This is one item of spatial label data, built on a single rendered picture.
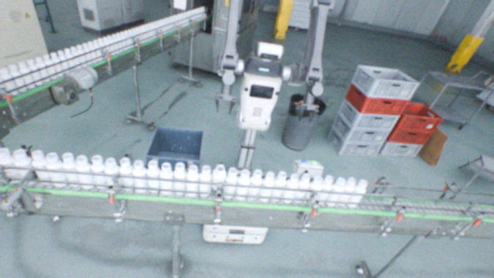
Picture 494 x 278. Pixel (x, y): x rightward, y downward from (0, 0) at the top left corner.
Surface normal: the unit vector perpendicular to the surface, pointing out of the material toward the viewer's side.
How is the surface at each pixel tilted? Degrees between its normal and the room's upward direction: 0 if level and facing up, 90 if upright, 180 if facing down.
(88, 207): 90
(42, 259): 0
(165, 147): 90
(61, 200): 90
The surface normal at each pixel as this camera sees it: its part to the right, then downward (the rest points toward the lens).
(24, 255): 0.16, -0.79
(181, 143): 0.05, 0.61
